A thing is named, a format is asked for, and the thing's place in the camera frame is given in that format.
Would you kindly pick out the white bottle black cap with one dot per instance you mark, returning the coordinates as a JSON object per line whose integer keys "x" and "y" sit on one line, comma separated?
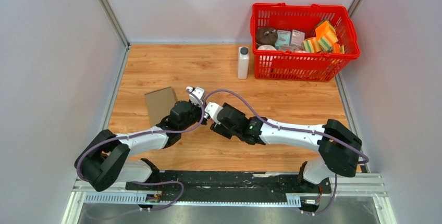
{"x": 243, "y": 62}

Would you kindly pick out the white round lid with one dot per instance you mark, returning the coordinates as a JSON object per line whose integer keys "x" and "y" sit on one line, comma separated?
{"x": 266, "y": 48}

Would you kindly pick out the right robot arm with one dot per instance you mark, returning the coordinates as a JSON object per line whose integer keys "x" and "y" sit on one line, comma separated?
{"x": 337, "y": 146}

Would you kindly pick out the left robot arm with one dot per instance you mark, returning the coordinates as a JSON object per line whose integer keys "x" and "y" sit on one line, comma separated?
{"x": 104, "y": 161}

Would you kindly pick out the brown cardboard box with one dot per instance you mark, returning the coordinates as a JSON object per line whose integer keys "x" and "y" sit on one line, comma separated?
{"x": 159, "y": 103}

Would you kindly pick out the grey pink small box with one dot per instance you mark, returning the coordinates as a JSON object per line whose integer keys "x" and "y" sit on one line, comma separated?
{"x": 297, "y": 39}

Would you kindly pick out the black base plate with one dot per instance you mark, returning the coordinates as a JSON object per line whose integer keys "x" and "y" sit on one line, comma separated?
{"x": 231, "y": 187}

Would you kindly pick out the striped sponge pack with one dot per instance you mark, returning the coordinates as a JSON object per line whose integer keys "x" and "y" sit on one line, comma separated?
{"x": 311, "y": 45}

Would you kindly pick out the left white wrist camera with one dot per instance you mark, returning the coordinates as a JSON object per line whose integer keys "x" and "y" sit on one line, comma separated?
{"x": 196, "y": 95}

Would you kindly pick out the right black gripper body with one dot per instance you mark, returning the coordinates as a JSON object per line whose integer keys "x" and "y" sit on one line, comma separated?
{"x": 222, "y": 131}

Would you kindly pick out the aluminium frame rail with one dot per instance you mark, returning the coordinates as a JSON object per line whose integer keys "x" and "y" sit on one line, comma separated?
{"x": 362, "y": 185}

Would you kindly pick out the orange green sponge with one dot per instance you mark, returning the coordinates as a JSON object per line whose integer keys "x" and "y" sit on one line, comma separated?
{"x": 326, "y": 35}

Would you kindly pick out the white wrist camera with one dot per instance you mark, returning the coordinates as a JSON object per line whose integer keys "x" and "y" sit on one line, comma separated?
{"x": 211, "y": 111}
{"x": 196, "y": 95}

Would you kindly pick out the brown round item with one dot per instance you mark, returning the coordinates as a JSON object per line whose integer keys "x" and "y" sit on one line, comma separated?
{"x": 266, "y": 36}

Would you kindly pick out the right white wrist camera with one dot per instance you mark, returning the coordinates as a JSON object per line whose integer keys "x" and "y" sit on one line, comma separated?
{"x": 211, "y": 111}

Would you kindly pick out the teal small box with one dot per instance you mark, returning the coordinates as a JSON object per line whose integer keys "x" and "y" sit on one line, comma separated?
{"x": 283, "y": 38}

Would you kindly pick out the red plastic basket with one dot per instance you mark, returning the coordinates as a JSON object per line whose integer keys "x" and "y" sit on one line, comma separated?
{"x": 287, "y": 65}

